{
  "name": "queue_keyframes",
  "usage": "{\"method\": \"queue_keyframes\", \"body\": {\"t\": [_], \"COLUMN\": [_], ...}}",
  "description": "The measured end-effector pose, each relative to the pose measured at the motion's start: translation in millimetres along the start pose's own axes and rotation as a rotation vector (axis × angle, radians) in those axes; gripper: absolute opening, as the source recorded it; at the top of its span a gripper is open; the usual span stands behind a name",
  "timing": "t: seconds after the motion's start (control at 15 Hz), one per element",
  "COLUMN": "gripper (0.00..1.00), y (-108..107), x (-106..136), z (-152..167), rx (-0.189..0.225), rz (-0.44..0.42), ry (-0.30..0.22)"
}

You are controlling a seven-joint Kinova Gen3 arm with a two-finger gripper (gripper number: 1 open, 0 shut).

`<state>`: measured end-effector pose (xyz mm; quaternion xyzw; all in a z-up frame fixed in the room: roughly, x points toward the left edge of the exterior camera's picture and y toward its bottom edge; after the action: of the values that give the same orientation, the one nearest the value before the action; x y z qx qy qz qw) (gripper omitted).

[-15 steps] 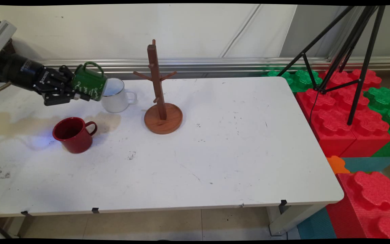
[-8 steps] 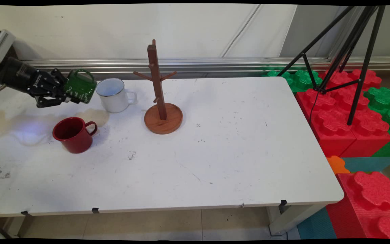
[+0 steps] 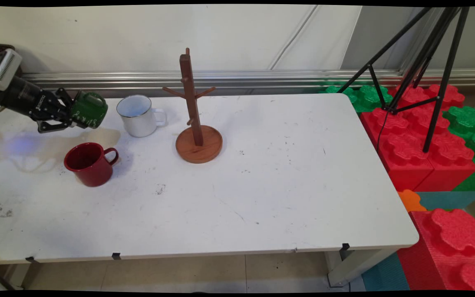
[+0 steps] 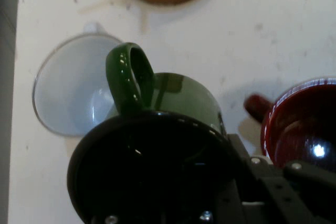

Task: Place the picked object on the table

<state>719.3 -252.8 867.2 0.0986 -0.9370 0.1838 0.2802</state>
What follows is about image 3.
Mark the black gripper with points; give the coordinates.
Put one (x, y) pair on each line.
(27, 101)

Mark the green enamel mug white lettering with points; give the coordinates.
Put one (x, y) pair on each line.
(91, 111)

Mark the red enamel mug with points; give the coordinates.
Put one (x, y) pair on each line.
(93, 171)

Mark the brown wooden mug tree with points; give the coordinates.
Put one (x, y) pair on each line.
(198, 149)

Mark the black table edge clip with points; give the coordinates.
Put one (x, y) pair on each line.
(345, 246)
(30, 259)
(116, 256)

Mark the white table leg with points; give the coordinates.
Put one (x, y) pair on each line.
(357, 264)
(23, 275)

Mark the green foam building block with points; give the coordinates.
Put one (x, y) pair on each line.
(367, 97)
(466, 121)

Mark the red foam building block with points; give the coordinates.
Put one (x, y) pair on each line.
(450, 97)
(398, 165)
(447, 169)

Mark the orange foam piece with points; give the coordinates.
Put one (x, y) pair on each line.
(410, 201)

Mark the teal foam mat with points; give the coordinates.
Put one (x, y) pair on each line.
(447, 200)
(386, 274)

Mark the black tripod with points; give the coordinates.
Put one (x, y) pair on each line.
(428, 140)

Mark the large red foam block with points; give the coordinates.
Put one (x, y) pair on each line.
(447, 251)

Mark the aluminium wall rail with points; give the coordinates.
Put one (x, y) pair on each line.
(97, 80)

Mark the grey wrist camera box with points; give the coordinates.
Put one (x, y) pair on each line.
(6, 68)

